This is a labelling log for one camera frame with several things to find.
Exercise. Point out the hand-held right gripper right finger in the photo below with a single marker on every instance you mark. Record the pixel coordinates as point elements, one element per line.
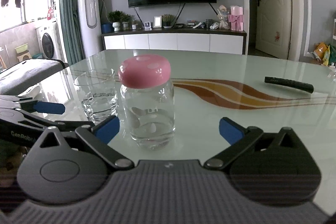
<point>231,130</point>

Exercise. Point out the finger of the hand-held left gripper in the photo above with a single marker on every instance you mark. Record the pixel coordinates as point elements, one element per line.
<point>60,123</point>
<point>50,107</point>

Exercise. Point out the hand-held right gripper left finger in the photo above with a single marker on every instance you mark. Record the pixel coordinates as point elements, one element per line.
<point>106,130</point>

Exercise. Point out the clear glass cup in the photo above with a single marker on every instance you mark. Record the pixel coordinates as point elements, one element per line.
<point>98,98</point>

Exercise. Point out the clear glass bottle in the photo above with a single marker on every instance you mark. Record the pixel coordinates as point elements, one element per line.
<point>148,113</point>

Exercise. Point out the red detergent bottle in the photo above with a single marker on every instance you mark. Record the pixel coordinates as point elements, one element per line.
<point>49,14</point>

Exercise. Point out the grey sofa bed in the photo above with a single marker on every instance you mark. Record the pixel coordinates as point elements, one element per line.
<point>29,73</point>

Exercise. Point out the beige plastic stool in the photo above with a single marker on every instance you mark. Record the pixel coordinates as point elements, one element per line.
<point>25,56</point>

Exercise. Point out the green plastic basin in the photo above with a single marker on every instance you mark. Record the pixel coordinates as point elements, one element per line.
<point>21,48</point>

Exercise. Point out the white washing machine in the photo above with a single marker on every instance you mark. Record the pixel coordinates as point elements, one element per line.
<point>48,41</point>

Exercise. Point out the black ribbed stick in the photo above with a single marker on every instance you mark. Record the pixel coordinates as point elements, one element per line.
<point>288,85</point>

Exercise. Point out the blue plant pot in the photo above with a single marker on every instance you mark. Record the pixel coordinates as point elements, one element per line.
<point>105,28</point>

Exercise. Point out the green curtain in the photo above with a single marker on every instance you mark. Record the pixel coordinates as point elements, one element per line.
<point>71,8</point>

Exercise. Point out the white television cabinet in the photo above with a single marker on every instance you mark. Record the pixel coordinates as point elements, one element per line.
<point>173,41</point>

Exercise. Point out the small plant in glass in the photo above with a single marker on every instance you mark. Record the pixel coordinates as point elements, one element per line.
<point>135,25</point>

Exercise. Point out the small dark potted plant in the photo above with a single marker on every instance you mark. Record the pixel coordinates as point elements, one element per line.
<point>125,22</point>

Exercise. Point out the pink gift box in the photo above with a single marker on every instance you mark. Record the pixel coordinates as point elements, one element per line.
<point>236,19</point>

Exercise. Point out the white standing air conditioner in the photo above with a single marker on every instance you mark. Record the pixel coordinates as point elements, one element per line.
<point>88,3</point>

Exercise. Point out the potted plant in white pot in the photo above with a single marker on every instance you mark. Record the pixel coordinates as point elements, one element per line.
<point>115,18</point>

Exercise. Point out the wrapped flower bouquet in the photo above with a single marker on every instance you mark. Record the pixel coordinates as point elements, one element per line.
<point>223,18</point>

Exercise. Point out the stack of books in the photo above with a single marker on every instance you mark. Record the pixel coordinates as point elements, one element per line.
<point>191,23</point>

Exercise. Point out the yellow bag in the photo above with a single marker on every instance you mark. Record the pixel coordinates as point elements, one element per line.
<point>320,52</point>

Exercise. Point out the green bag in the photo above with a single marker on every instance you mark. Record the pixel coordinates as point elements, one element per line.
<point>332,56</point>

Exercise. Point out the grass plant in pot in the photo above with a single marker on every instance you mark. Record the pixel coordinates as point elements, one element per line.
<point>167,20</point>

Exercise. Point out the white room door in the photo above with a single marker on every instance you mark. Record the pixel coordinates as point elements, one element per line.
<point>273,11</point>

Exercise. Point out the small photo frame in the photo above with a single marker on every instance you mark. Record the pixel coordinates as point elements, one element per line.
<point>147,25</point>

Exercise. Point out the white picture frame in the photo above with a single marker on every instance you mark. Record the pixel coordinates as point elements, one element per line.
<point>157,22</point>

